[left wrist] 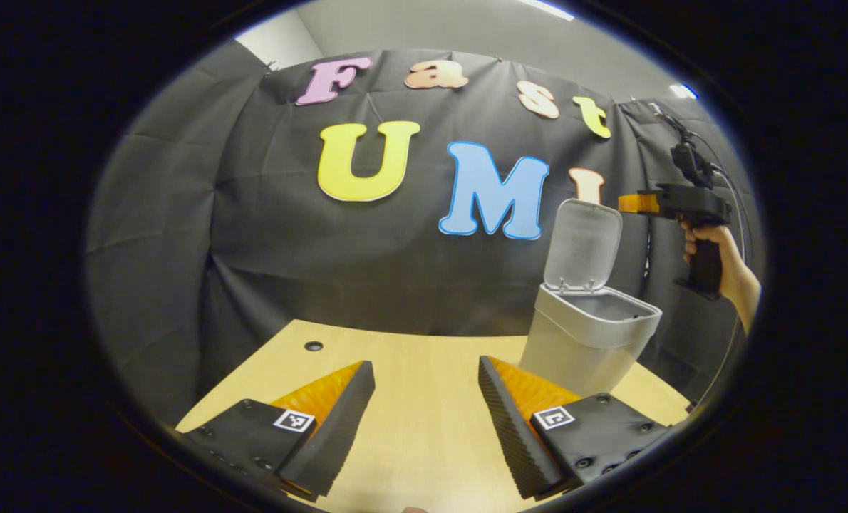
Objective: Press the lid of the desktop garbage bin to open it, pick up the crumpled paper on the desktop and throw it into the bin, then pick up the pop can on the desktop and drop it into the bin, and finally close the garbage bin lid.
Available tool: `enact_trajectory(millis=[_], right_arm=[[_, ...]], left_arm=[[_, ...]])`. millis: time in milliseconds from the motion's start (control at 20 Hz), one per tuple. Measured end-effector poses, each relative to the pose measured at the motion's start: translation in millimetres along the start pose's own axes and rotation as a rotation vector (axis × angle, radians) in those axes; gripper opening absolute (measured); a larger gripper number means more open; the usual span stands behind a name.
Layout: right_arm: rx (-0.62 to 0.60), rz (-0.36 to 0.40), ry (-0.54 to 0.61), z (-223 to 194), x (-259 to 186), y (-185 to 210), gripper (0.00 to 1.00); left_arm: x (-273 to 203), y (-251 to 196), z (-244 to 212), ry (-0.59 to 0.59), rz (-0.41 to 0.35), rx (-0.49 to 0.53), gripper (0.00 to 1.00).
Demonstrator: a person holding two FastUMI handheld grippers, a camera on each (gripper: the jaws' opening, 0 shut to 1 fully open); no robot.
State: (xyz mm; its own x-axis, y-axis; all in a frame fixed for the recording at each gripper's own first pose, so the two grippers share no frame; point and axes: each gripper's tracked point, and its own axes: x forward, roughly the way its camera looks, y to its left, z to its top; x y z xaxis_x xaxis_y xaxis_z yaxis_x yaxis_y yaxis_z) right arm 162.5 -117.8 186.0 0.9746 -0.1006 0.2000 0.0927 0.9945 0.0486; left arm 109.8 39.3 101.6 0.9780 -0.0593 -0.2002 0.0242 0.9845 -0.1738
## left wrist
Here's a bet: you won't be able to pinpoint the white desktop garbage bin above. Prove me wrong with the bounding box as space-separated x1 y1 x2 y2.
520 199 662 398

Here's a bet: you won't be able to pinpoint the wooden desktop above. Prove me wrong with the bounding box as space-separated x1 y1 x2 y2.
175 319 692 513

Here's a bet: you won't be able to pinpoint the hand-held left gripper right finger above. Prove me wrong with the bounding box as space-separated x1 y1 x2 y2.
478 356 673 501

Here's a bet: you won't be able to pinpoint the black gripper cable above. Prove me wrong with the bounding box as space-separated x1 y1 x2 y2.
695 132 756 407

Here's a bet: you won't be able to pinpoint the black backdrop cloth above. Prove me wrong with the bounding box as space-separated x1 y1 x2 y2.
86 48 763 428

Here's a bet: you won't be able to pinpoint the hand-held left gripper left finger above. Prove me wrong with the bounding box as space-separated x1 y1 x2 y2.
175 361 376 503

